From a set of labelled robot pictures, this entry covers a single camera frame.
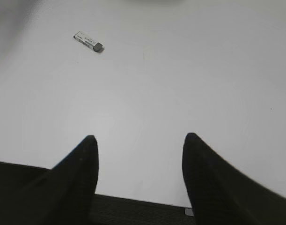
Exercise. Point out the grey eraser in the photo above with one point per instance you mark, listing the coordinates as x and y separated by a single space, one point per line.
89 42

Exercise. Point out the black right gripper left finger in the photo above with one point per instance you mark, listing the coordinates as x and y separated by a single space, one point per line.
62 195

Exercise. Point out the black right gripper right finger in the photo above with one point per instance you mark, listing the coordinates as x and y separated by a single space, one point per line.
222 195

